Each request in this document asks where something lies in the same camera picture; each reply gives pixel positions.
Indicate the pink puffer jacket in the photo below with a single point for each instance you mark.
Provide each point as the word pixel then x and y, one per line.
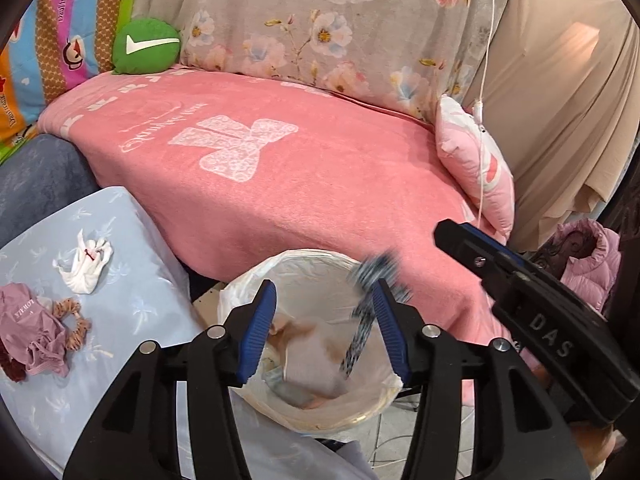
pixel 590 260

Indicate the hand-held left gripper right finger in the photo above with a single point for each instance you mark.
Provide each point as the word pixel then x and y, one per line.
pixel 392 330

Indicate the pink cleaning cloth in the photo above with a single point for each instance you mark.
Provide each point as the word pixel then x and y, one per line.
pixel 315 365

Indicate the dark red scrunchie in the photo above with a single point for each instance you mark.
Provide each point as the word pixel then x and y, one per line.
pixel 12 365

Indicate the blue-grey sofa cushion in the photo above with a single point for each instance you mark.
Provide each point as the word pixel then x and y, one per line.
pixel 45 175

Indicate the beige cloth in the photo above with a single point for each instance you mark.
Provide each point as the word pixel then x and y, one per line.
pixel 560 110

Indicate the purple cloth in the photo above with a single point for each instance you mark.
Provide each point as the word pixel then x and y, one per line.
pixel 30 325

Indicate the pink pillow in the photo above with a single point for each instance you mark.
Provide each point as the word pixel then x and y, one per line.
pixel 475 170

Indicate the green round cushion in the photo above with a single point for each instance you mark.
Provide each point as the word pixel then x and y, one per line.
pixel 145 60

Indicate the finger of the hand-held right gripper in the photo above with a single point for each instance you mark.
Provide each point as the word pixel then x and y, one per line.
pixel 485 236
pixel 465 245

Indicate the striped monkey print blanket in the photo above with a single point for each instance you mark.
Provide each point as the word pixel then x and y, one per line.
pixel 50 35

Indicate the grey floral cloth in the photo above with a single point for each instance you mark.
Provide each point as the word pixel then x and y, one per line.
pixel 300 10

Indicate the person's right hand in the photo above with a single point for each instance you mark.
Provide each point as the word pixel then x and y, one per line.
pixel 595 442

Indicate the pink blanket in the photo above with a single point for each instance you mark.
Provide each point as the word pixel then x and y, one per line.
pixel 300 185

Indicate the white cloth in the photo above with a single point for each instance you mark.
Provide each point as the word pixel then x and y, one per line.
pixel 85 270

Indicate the brown scrunchie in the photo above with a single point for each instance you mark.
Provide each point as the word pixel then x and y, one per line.
pixel 82 330

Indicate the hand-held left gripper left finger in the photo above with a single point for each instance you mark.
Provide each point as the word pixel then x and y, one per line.
pixel 257 330

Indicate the white lined waste bin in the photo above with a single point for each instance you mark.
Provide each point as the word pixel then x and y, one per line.
pixel 310 280

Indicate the leopard print strip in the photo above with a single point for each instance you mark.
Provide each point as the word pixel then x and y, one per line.
pixel 357 345

